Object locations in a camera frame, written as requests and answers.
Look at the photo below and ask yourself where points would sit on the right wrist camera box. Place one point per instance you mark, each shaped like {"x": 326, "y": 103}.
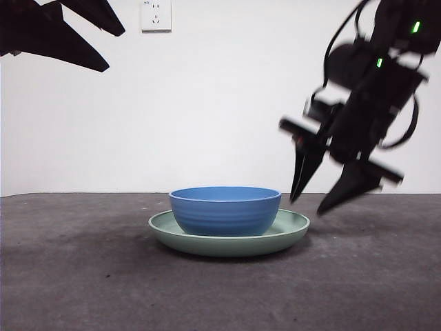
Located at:
{"x": 325, "y": 109}

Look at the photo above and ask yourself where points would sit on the blue ribbed bowl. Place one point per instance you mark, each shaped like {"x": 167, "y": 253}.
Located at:
{"x": 224, "y": 215}

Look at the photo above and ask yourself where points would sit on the green round plate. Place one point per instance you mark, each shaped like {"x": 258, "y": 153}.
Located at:
{"x": 224, "y": 246}

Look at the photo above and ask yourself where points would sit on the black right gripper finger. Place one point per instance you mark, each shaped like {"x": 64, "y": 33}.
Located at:
{"x": 308, "y": 162}
{"x": 355, "y": 179}

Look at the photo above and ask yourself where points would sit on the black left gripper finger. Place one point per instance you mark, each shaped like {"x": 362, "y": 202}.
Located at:
{"x": 96, "y": 17}
{"x": 51, "y": 38}

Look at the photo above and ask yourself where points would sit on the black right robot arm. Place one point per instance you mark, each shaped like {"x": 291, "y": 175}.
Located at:
{"x": 351, "y": 62}

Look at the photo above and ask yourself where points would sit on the white wall socket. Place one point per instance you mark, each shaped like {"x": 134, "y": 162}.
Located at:
{"x": 156, "y": 17}

